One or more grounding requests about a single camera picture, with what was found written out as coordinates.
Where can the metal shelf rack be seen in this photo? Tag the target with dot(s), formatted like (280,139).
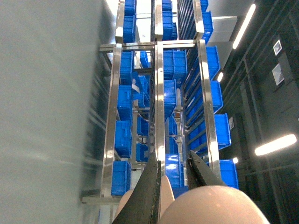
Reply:
(182,73)

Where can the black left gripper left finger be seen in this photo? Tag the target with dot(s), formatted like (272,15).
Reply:
(143,206)

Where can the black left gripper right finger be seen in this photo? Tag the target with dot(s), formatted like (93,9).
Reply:
(199,174)

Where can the beige plastic dustpan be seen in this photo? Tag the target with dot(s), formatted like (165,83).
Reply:
(205,205)

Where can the blue plastic part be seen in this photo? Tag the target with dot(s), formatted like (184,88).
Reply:
(178,191)

